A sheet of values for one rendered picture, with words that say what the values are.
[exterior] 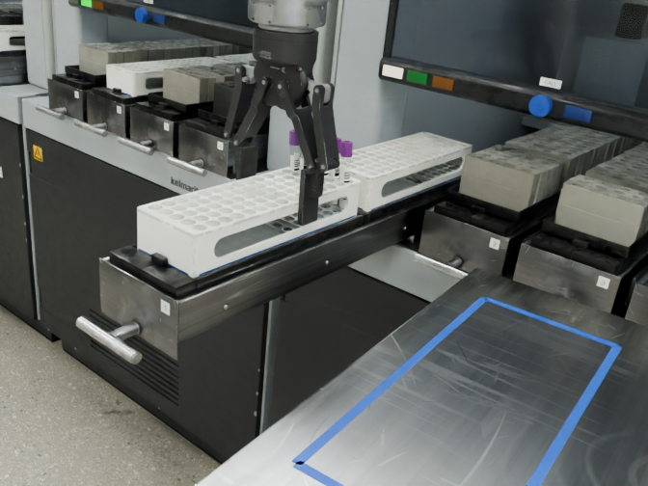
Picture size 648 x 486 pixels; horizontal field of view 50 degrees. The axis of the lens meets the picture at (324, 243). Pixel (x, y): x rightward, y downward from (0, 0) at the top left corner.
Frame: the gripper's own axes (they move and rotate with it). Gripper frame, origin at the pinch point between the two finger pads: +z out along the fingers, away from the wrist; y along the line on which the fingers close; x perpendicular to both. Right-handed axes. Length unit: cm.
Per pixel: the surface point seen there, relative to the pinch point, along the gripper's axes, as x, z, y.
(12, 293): 24, 71, -119
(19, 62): 32, 6, -119
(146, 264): -19.8, 3.9, -0.5
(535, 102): 29.0, -12.2, 19.7
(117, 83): 28, 2, -71
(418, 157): 28.8, -0.2, 3.1
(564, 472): -18.7, 3.8, 46.0
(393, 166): 21.8, -0.3, 3.4
